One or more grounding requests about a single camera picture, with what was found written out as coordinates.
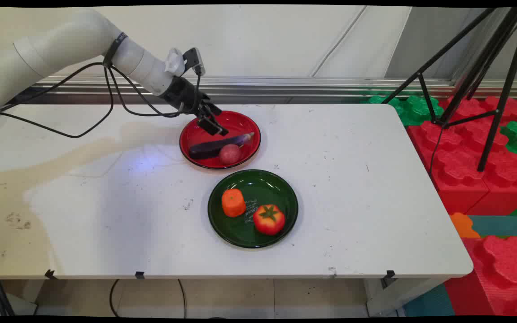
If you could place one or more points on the orange toy carrot piece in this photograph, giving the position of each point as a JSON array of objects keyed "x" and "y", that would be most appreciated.
[{"x": 233, "y": 202}]

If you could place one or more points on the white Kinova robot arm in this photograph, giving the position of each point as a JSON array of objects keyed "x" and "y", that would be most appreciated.
[{"x": 61, "y": 40}]

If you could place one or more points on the big red foam block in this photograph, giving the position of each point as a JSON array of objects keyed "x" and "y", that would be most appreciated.
[{"x": 501, "y": 273}]

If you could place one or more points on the orange foam piece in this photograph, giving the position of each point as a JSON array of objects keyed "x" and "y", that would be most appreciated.
[{"x": 462, "y": 225}]

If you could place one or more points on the purple toy eggplant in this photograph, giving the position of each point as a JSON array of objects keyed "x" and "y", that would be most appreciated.
[{"x": 209, "y": 149}]

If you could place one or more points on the large red foam block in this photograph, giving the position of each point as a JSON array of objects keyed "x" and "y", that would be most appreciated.
[{"x": 451, "y": 170}]

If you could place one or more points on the white table leg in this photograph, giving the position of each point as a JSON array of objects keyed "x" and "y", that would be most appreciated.
[{"x": 397, "y": 296}]

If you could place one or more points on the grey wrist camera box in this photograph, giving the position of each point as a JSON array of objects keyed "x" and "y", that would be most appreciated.
[{"x": 195, "y": 60}]

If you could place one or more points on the green plate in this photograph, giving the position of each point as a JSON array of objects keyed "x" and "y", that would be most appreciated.
[{"x": 276, "y": 188}]

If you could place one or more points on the black tripod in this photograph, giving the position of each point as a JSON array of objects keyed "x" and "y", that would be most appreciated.
[{"x": 492, "y": 58}]

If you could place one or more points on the teal foam mat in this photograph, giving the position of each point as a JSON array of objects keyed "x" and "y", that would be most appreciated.
[{"x": 501, "y": 225}]

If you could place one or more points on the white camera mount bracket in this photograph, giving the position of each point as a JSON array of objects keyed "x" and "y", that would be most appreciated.
[{"x": 175, "y": 62}]

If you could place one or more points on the red round toy fruit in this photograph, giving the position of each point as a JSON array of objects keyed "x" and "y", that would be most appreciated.
[{"x": 230, "y": 154}]

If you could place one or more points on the aluminium wall rail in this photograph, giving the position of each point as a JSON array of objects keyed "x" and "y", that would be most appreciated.
[{"x": 308, "y": 85}]

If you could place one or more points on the red toy tomato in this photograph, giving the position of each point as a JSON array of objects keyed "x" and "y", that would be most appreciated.
[{"x": 269, "y": 220}]

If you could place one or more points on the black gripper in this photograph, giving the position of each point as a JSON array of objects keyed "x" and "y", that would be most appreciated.
[{"x": 186, "y": 95}]

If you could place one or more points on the red plate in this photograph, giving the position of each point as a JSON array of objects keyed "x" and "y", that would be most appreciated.
[{"x": 240, "y": 123}]

